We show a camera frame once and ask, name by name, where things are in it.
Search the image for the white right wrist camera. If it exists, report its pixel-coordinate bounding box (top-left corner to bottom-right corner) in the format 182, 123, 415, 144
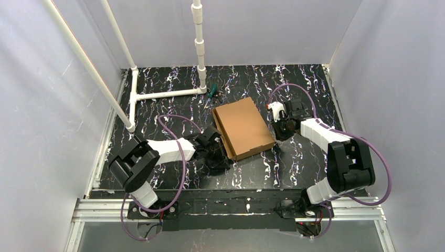
267, 101, 287, 122

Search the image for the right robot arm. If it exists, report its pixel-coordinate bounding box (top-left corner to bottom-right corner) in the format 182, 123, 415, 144
267, 99, 375, 208

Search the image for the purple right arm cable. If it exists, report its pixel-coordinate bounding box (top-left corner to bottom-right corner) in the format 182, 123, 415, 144
267, 83, 393, 240

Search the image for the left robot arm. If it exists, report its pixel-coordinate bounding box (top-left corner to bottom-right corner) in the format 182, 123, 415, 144
108, 127, 229, 213

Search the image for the aluminium rail frame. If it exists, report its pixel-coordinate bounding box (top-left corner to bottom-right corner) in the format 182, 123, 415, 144
65, 64, 391, 251

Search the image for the green handled screwdriver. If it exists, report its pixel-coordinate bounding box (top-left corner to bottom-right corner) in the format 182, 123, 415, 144
204, 83, 219, 108

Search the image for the brown cardboard box sheet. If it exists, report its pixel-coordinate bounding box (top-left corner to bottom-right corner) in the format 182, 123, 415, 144
212, 97, 276, 161

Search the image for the white pvc pipe frame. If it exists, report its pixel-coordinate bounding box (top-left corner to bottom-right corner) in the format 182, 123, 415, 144
41, 0, 208, 133

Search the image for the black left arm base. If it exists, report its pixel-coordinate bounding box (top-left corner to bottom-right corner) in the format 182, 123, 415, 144
121, 201, 179, 221

